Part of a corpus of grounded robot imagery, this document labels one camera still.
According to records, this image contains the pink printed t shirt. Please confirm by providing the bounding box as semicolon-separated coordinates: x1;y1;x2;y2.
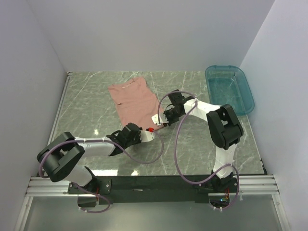
108;77;163;130

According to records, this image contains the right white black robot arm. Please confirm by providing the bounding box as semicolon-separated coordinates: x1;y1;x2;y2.
155;90;244;192

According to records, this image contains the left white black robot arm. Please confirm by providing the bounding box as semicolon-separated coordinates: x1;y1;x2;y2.
37;123;142;193

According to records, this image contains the teal transparent plastic bin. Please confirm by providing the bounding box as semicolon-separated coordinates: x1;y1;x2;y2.
205;65;255;116

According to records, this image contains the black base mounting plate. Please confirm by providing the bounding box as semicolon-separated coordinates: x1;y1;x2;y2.
67;175;240;206

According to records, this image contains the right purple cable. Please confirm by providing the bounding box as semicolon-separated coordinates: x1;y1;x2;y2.
156;90;240;211

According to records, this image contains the purple cable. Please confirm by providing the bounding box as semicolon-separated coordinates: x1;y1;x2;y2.
38;131;164;214
156;90;240;211

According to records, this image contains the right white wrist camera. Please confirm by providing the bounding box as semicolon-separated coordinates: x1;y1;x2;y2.
151;112;168;126

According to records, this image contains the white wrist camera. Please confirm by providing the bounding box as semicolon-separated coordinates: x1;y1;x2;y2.
140;128;155;143
151;112;168;126

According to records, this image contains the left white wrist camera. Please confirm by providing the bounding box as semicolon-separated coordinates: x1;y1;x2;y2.
140;128;155;143

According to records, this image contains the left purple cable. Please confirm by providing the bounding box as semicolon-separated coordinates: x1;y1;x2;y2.
38;131;164;214

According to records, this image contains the aluminium frame rail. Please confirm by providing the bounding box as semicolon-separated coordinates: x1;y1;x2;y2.
26;175;280;197

